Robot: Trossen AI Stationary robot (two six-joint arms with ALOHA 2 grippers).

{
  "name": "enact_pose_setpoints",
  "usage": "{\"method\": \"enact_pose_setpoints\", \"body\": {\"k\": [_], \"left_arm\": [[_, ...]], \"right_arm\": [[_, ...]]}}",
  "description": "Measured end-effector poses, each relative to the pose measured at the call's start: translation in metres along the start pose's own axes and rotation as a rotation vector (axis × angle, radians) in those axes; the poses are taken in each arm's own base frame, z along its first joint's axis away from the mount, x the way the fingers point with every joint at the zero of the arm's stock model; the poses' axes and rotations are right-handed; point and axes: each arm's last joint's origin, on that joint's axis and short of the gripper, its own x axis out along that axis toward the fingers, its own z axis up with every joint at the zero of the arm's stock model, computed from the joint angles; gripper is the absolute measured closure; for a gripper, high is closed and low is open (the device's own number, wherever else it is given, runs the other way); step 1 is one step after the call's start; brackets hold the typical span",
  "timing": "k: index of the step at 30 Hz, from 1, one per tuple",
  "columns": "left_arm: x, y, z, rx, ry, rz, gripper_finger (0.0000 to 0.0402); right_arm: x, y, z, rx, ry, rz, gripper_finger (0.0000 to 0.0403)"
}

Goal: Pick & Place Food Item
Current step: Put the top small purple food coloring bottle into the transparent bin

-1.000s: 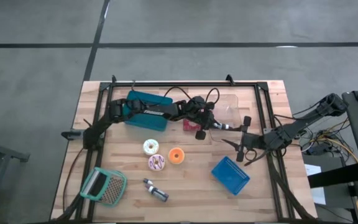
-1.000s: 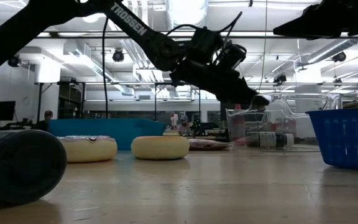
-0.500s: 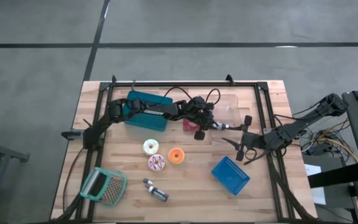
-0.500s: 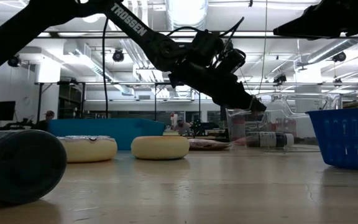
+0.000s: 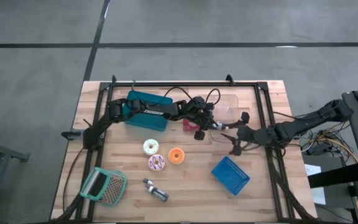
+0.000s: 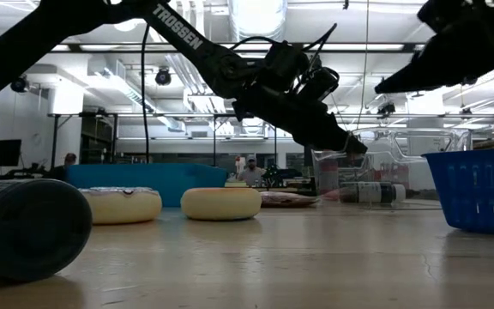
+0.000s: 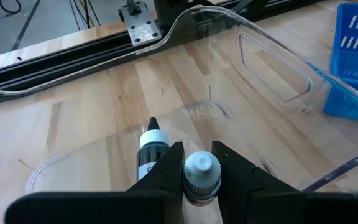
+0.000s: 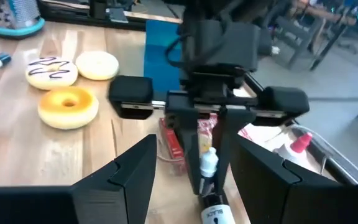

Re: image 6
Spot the red packaged donut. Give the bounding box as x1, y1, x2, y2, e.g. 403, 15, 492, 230
260, 191, 320, 209

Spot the dark background shelf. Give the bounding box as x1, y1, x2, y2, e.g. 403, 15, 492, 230
79, 116, 117, 165

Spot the black food colouring bottle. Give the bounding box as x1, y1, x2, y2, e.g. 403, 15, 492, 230
339, 181, 407, 204

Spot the clear plastic container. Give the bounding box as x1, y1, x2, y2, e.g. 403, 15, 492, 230
310, 127, 473, 210

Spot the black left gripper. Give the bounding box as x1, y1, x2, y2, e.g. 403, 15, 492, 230
234, 68, 369, 155

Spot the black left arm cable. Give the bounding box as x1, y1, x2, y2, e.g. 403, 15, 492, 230
141, 23, 152, 165

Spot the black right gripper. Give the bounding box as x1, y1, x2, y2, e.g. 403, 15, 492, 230
374, 19, 494, 94

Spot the large dark labelled bottle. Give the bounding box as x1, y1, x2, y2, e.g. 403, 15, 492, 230
0, 179, 93, 283

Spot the teal plastic bin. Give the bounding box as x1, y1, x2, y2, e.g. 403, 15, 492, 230
65, 162, 229, 209

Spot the black background workstation frame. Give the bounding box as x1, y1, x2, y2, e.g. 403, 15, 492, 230
47, 111, 280, 171

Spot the person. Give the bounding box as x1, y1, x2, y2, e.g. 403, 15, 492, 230
45, 152, 79, 181
237, 154, 268, 186

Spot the pink frosted donut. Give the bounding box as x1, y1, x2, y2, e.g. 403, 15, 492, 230
79, 186, 163, 226

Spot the blue plastic basket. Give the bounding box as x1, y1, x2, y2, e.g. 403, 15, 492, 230
422, 147, 494, 237

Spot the black computer monitor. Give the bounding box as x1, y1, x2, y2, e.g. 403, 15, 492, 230
0, 139, 23, 168

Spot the long overhead light bar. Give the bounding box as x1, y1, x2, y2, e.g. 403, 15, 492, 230
0, 41, 428, 54

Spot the silver ventilation duct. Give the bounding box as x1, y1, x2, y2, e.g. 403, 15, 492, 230
228, 0, 290, 44

